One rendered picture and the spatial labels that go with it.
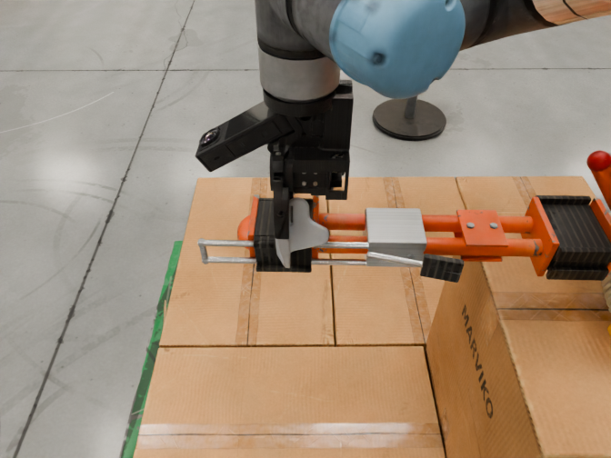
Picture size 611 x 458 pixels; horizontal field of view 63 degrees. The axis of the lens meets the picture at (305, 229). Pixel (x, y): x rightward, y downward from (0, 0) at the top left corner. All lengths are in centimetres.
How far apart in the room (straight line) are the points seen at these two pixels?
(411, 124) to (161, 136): 133
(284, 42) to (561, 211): 42
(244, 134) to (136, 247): 171
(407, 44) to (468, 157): 235
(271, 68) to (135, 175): 213
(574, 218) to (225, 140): 43
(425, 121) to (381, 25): 251
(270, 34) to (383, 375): 83
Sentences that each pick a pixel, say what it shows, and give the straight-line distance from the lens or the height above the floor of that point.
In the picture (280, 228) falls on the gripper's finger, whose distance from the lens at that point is 53.
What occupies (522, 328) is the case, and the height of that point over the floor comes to 95.
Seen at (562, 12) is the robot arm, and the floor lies 139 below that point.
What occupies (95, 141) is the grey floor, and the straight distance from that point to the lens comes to 286.
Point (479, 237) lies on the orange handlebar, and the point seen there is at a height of 109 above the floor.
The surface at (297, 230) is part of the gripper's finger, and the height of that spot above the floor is 113.
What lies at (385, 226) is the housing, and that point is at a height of 109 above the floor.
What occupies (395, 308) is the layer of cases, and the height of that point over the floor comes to 54.
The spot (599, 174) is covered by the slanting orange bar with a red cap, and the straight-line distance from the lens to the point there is 62.
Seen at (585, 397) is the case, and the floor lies 95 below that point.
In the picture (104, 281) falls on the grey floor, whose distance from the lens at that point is 210.
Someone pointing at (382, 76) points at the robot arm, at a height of 137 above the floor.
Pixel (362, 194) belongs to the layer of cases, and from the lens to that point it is 149.
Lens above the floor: 152
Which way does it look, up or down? 45 degrees down
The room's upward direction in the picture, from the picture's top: straight up
